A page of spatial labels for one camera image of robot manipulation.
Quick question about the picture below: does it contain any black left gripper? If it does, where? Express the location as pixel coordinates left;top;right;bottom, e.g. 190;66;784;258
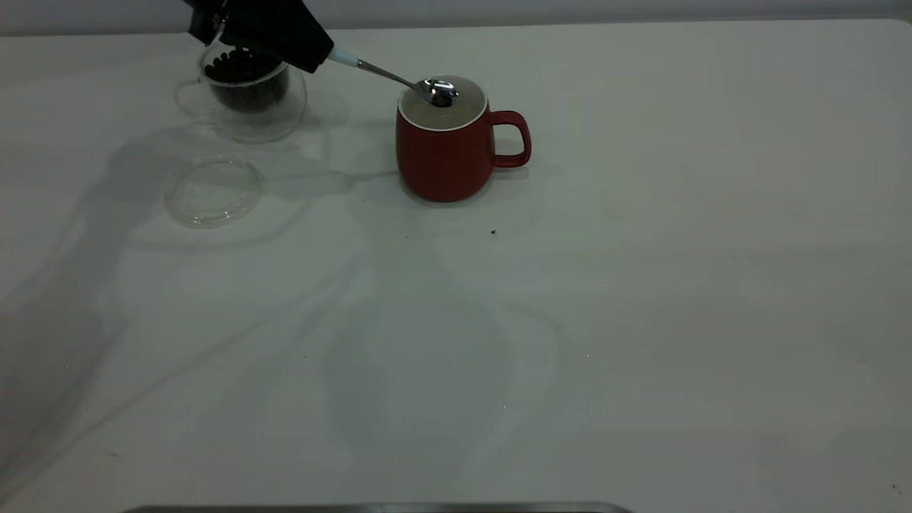
187;0;334;74

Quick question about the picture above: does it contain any metal spoon light-blue handle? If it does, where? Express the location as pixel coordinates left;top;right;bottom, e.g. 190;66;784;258
326;46;460;109

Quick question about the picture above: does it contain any red ceramic mug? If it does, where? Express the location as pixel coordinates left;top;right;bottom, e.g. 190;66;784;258
395;75;532;203

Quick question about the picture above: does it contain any dark coffee beans pile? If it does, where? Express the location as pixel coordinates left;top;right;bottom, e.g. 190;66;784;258
204;47;290;113

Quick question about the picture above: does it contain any clear glass saucer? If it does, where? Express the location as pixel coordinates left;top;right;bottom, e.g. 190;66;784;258
164;157;266;229

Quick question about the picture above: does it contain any clear double-wall glass cup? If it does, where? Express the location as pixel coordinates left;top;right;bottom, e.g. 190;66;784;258
175;39;309;145

